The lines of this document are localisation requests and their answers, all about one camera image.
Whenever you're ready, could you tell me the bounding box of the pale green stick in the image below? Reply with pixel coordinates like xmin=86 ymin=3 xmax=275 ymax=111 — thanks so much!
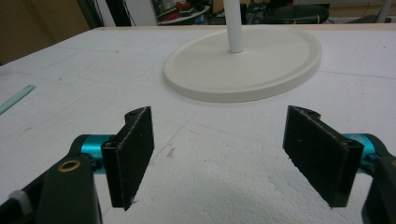
xmin=0 ymin=83 xmax=36 ymax=116

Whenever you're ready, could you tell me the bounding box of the brown cabinet panel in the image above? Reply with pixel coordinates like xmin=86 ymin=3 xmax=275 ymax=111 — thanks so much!
xmin=0 ymin=0 xmax=92 ymax=65

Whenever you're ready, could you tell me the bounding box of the white round stand base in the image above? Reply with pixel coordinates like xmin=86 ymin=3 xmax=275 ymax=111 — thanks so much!
xmin=163 ymin=24 xmax=323 ymax=104

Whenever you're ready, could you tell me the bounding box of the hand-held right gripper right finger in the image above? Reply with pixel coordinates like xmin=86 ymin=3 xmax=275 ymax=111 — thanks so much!
xmin=282 ymin=105 xmax=378 ymax=209

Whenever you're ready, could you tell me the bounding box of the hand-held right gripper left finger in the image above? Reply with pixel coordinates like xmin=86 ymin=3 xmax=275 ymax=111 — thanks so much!
xmin=79 ymin=105 xmax=155 ymax=212

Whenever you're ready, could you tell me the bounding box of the cluttered round table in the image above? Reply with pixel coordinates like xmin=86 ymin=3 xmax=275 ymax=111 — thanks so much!
xmin=151 ymin=0 xmax=213 ymax=26

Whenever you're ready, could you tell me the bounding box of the black round stool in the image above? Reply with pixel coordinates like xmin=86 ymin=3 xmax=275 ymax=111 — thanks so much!
xmin=264 ymin=4 xmax=331 ymax=25

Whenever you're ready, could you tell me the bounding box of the white stand pole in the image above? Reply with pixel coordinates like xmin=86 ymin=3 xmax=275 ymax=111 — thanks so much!
xmin=222 ymin=0 xmax=245 ymax=54

